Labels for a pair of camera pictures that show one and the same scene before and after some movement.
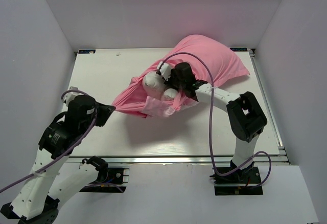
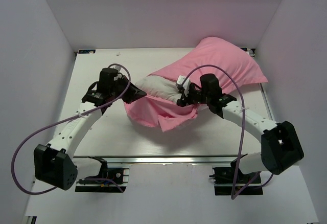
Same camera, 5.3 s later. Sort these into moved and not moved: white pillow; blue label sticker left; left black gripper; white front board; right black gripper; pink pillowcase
Moved: left black gripper; right black gripper; white pillow; pink pillowcase
Not moved: white front board; blue label sticker left
